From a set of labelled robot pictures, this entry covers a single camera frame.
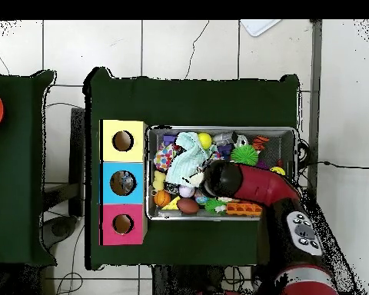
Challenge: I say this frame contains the black floor cable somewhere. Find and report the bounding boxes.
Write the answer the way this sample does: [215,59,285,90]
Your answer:
[298,159,369,170]

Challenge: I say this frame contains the small brown football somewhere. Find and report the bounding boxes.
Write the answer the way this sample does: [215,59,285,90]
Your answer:
[176,197,201,215]

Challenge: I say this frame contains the white tray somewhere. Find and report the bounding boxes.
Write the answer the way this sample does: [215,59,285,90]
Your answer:
[239,19,282,38]

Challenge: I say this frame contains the plain yellow ball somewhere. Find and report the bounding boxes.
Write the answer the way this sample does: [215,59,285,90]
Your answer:
[197,132,213,151]

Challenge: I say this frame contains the mint ribbed cloth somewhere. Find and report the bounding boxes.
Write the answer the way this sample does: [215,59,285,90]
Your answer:
[165,131,218,187]

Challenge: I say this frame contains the clear plastic packet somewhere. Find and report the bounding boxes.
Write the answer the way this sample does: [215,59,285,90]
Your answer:
[119,171,137,193]

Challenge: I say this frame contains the black upright panel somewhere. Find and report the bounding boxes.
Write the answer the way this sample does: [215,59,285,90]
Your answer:
[68,107,86,217]

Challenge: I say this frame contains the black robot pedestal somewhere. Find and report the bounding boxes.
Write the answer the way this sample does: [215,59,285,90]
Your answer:
[151,264,225,295]

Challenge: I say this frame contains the shallow clear mesh bin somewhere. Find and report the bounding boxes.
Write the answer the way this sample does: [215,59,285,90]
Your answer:
[144,124,298,221]

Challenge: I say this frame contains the long orange block with holes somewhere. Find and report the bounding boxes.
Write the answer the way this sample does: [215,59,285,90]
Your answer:
[225,201,263,217]

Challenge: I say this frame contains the large green spiky ball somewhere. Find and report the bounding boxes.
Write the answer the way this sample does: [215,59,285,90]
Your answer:
[230,144,259,167]

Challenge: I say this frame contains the polka dot paper wad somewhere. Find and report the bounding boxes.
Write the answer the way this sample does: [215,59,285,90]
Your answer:
[153,143,177,172]

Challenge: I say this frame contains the wooden box with three holes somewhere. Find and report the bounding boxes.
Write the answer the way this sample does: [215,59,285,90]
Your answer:
[98,119,148,247]

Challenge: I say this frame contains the small orange basketball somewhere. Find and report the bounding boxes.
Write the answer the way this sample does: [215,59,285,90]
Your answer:
[152,190,172,209]

